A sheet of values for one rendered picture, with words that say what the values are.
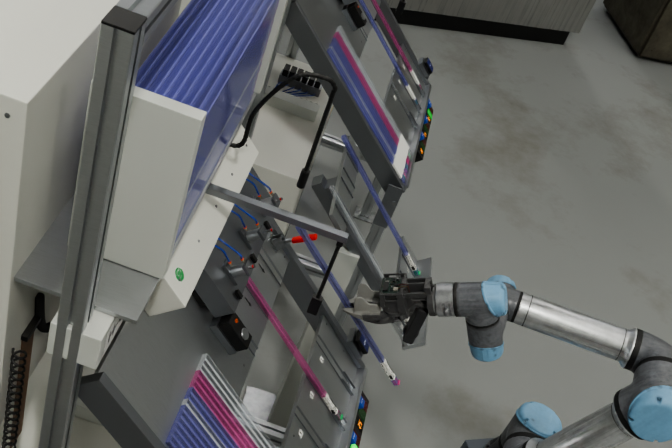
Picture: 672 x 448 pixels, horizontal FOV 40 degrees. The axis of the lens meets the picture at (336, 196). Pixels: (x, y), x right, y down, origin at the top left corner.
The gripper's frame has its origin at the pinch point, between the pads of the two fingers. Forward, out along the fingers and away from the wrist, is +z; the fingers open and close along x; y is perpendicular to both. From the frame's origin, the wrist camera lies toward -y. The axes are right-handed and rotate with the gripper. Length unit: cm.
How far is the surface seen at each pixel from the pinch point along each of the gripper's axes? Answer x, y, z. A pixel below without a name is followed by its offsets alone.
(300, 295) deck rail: -8.0, -2.7, 14.4
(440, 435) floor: -57, -112, 1
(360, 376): -4.8, -27.1, 3.7
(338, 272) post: -34.0, -17.8, 13.3
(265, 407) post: -43, -82, 54
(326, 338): -3.4, -12.5, 9.1
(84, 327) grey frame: 63, 55, 17
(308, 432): 23.2, -15.0, 8.1
